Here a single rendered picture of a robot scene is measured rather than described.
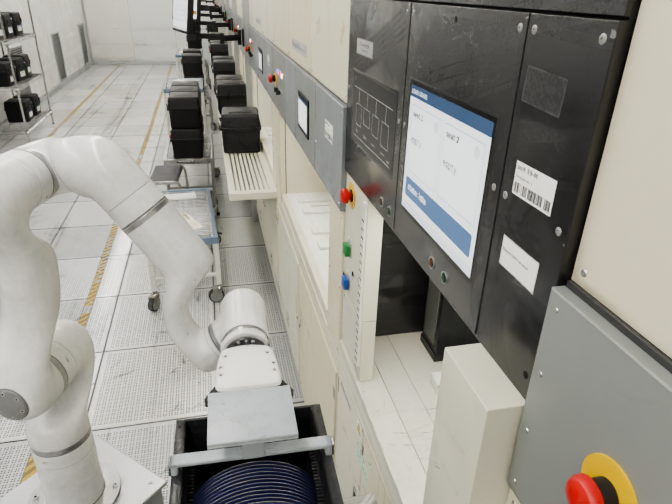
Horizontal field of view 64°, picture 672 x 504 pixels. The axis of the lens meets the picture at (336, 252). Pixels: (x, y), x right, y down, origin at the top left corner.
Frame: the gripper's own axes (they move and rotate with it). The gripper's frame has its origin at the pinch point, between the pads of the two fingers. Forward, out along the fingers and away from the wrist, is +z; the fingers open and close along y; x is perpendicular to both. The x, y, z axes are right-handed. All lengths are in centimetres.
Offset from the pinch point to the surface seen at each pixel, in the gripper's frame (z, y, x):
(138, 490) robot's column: -35, 26, -50
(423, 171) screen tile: -19.2, -29.4, 30.1
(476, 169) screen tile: -2.2, -29.8, 35.8
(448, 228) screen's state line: -7.8, -29.7, 25.1
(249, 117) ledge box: -298, -15, -22
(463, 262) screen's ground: -2.0, -29.9, 22.5
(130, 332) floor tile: -215, 62, -126
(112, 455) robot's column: -47, 33, -50
